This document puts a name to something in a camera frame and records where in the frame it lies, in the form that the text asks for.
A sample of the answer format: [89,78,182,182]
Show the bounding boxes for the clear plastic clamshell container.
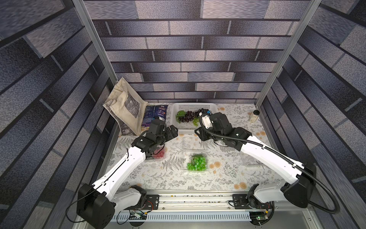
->
[145,145,166,160]

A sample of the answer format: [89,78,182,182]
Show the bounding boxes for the red grape bunch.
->
[153,148,165,159]

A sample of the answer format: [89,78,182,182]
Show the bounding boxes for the bright green grape bunch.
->
[186,155,207,171]

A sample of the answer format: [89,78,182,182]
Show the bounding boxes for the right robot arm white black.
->
[195,111,315,209]

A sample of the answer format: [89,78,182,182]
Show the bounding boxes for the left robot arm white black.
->
[76,119,178,229]

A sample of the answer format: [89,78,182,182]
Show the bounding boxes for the white plastic basket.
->
[170,103,218,135]

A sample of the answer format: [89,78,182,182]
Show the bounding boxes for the blue snack bag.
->
[142,105,168,128]

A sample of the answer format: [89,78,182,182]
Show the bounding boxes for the floral tablecloth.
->
[107,104,282,191]

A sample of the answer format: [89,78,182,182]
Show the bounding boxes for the small bottle black cap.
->
[249,110,260,123]

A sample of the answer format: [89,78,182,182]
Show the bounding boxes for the beige canvas tote bag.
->
[103,78,148,135]

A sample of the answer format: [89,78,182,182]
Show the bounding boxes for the green circuit board right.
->
[249,212,268,226]

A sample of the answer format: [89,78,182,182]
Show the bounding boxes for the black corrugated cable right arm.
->
[199,114,341,215]

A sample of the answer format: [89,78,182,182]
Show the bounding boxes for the aluminium rail base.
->
[104,190,322,229]

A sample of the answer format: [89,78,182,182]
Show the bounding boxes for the circuit board left wires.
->
[116,208,152,225]

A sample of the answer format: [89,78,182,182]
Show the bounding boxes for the left aluminium frame post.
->
[72,0,118,85]

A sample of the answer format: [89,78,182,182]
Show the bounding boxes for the aluminium frame post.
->
[72,0,118,85]
[255,0,322,109]

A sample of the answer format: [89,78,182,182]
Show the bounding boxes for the right aluminium frame post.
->
[255,0,322,109]

